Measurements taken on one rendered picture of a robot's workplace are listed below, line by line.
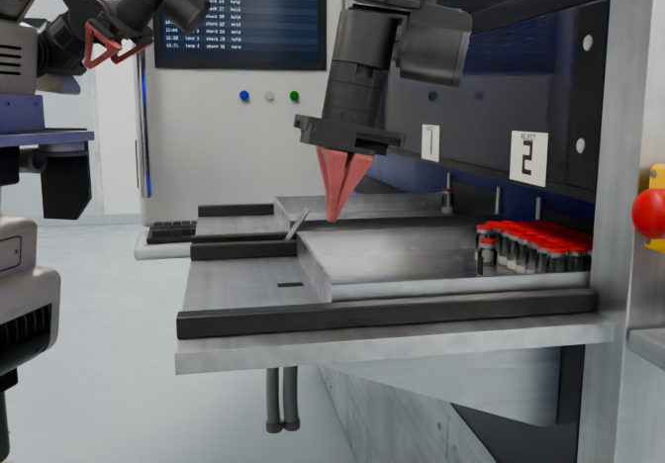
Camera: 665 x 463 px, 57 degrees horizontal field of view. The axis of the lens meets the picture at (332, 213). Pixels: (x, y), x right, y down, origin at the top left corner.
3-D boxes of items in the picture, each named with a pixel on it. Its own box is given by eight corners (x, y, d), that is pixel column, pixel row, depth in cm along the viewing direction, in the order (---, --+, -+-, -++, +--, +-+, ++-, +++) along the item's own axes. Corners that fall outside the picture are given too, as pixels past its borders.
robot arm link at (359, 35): (346, 8, 62) (336, -6, 57) (414, 18, 61) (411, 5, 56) (334, 76, 63) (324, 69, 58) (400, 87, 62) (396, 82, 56)
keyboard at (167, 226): (323, 224, 147) (323, 214, 147) (336, 234, 134) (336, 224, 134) (149, 231, 138) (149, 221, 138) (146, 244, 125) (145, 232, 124)
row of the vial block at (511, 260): (496, 253, 83) (497, 220, 83) (569, 291, 66) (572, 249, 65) (480, 254, 83) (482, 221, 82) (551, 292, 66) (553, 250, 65)
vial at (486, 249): (491, 275, 72) (493, 239, 72) (499, 280, 70) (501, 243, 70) (473, 276, 72) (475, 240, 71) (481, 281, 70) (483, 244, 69)
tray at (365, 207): (444, 209, 122) (445, 192, 121) (504, 235, 96) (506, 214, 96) (273, 215, 115) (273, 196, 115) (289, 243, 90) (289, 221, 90)
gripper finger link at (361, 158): (360, 231, 59) (379, 136, 58) (288, 221, 58) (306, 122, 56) (346, 219, 66) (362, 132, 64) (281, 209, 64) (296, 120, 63)
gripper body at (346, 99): (404, 153, 59) (419, 76, 58) (300, 135, 57) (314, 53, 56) (385, 148, 65) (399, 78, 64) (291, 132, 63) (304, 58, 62)
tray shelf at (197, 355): (435, 215, 127) (435, 206, 126) (688, 336, 59) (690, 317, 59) (199, 223, 118) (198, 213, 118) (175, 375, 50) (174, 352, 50)
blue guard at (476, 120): (309, 129, 248) (309, 83, 245) (600, 190, 60) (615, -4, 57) (308, 129, 248) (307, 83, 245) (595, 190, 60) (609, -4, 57)
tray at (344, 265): (529, 246, 89) (530, 223, 88) (654, 301, 63) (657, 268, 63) (296, 256, 83) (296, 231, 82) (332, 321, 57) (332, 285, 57)
